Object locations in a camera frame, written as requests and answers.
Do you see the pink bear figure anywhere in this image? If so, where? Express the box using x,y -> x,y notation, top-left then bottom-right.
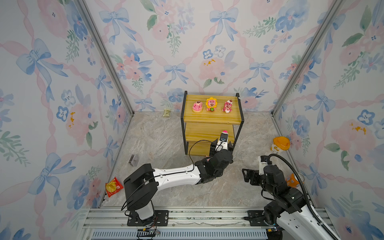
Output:
222,100 -> 233,114

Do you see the sunflower pink bear toy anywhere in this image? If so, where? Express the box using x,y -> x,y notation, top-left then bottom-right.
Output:
206,97 -> 218,112

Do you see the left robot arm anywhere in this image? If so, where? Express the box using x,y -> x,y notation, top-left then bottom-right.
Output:
121,131 -> 234,225

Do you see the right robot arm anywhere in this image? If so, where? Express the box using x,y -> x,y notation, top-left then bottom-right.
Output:
242,154 -> 340,240

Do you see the orange soda can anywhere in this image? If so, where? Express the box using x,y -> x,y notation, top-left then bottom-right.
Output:
286,173 -> 300,188

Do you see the small grey box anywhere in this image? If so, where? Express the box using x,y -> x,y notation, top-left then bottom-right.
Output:
129,155 -> 139,167

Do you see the red snack bag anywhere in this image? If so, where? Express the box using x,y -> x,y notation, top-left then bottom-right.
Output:
105,177 -> 124,198

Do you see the wooden three-tier shelf black frame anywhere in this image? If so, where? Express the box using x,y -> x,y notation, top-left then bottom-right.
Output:
181,91 -> 244,156

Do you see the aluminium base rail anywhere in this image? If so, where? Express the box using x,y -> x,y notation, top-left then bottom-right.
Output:
78,207 -> 293,240

